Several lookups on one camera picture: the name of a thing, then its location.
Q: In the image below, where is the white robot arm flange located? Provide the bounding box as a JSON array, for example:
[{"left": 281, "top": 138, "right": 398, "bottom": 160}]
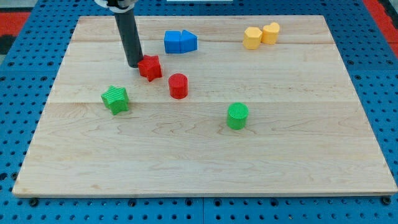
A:
[{"left": 95, "top": 0, "right": 137, "bottom": 14}]

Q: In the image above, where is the red star block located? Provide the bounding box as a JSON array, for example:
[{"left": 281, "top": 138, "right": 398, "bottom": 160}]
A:
[{"left": 138, "top": 55, "right": 162, "bottom": 82}]

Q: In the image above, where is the green star block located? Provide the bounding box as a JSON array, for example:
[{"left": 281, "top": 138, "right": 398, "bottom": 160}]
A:
[{"left": 101, "top": 86, "right": 129, "bottom": 115}]

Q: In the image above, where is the light wooden board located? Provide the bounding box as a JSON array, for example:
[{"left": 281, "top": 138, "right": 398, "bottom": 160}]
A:
[{"left": 12, "top": 15, "right": 397, "bottom": 198}]

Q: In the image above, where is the red cylinder block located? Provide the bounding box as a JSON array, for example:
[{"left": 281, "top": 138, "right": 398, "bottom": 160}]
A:
[{"left": 168, "top": 73, "right": 188, "bottom": 99}]

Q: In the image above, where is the green cylinder block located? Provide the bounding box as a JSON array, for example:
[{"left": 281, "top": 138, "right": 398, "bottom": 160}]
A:
[{"left": 226, "top": 102, "right": 249, "bottom": 130}]

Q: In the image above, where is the blue pentagon block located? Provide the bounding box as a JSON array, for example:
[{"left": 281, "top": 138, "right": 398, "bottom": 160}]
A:
[{"left": 180, "top": 30, "right": 198, "bottom": 53}]

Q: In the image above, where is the blue cube block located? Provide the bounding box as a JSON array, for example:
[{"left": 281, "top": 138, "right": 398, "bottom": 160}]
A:
[{"left": 164, "top": 30, "right": 180, "bottom": 54}]

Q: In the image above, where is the yellow hexagon block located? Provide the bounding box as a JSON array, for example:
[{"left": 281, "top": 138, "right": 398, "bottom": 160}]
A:
[{"left": 243, "top": 27, "right": 262, "bottom": 50}]

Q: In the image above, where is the yellow heart block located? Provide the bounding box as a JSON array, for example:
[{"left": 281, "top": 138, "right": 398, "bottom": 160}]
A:
[{"left": 261, "top": 22, "right": 280, "bottom": 45}]

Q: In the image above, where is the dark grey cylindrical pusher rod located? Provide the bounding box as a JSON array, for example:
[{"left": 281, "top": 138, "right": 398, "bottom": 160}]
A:
[{"left": 114, "top": 9, "right": 144, "bottom": 68}]

